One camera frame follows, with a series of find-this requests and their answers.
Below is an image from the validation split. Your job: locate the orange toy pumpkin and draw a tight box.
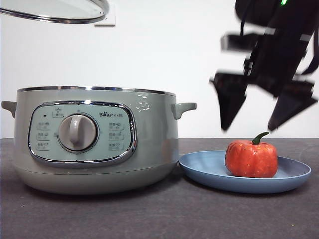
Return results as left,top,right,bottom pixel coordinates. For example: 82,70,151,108
225,131,279,179

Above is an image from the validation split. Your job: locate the glass lid with green knob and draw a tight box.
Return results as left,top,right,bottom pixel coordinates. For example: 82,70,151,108
0,0,110,25

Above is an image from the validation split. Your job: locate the blue plate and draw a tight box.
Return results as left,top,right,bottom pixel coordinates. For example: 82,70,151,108
178,150,312,195

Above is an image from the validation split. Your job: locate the pale green electric steamer pot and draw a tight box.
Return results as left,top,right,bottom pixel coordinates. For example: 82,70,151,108
1,86,197,196

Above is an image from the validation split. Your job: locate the white wall socket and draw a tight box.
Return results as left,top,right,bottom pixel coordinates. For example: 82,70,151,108
94,4,116,27

